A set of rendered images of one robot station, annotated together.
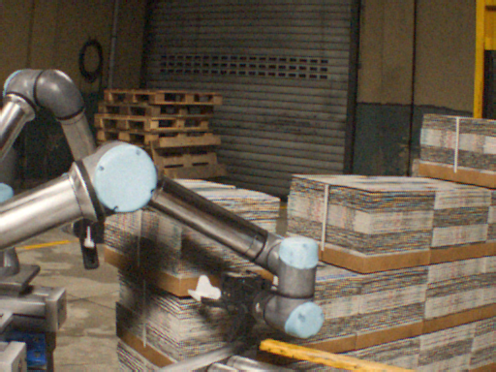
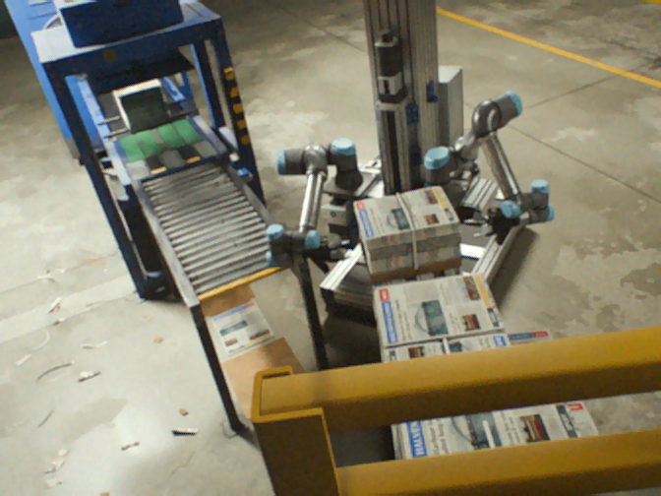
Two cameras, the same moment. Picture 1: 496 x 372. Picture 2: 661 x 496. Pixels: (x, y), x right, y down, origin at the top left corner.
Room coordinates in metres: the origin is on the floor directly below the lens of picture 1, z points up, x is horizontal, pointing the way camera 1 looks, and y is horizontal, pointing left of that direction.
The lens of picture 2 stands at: (3.06, -1.78, 2.45)
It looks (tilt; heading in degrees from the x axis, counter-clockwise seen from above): 35 degrees down; 126
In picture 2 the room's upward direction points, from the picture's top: 10 degrees counter-clockwise
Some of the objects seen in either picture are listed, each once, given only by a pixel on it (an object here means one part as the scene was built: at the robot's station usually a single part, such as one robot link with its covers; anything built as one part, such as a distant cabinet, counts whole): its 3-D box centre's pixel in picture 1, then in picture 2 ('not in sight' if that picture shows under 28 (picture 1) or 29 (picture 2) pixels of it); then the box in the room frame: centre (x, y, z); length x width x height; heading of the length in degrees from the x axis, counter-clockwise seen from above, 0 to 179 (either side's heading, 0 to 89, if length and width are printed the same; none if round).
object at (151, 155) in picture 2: not in sight; (166, 154); (0.00, 0.70, 0.75); 0.70 x 0.65 x 0.10; 147
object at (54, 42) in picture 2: not in sight; (126, 34); (0.00, 0.70, 1.50); 0.94 x 0.68 x 0.10; 57
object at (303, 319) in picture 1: (294, 315); (280, 258); (1.51, -0.11, 0.88); 0.11 x 0.08 x 0.09; 37
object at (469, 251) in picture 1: (420, 242); not in sight; (2.51, -0.59, 0.86); 0.38 x 0.29 x 0.04; 34
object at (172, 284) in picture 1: (209, 274); (383, 256); (1.90, 0.08, 0.86); 0.29 x 0.16 x 0.04; 129
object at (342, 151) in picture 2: not in sight; (343, 154); (1.40, 0.64, 0.98); 0.13 x 0.12 x 0.14; 18
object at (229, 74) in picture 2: not in sight; (237, 106); (0.54, 0.87, 1.05); 0.05 x 0.05 x 0.45; 57
